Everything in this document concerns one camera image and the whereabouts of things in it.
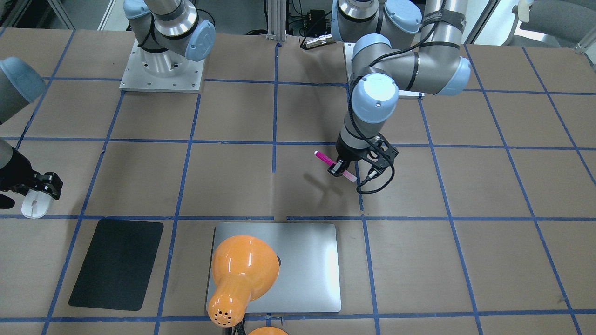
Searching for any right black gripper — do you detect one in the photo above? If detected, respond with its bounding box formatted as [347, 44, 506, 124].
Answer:
[0, 149, 63, 200]

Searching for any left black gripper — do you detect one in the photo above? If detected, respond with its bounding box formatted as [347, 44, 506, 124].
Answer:
[328, 134, 399, 183]

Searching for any white computer mouse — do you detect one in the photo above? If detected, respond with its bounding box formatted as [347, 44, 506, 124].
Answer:
[21, 189, 54, 219]

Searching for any pink highlighter pen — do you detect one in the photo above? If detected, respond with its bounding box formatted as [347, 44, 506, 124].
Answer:
[314, 150, 356, 183]

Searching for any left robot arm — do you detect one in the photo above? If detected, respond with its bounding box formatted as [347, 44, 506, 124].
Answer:
[329, 0, 471, 180]

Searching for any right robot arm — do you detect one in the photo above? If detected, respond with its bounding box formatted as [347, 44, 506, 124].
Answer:
[1, 0, 216, 218]

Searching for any black mousepad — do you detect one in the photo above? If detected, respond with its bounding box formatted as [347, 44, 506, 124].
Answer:
[68, 218, 164, 311]

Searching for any silver laptop notebook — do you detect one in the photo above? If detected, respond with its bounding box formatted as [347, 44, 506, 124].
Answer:
[213, 222, 341, 314]

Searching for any silver metal connector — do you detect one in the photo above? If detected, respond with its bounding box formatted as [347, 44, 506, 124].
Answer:
[300, 34, 336, 50]

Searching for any black power box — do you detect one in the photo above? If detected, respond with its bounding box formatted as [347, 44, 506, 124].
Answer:
[305, 9, 326, 27]

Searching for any orange desk lamp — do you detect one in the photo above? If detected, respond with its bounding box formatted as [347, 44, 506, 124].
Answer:
[206, 235, 281, 335]

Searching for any grey office chair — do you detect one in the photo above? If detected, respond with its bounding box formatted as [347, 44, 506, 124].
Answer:
[503, 0, 596, 47]

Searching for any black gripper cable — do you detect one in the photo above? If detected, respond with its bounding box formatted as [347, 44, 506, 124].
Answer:
[347, 0, 447, 194]

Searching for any aluminium frame post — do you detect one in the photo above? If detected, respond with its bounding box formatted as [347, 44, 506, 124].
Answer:
[265, 0, 287, 44]

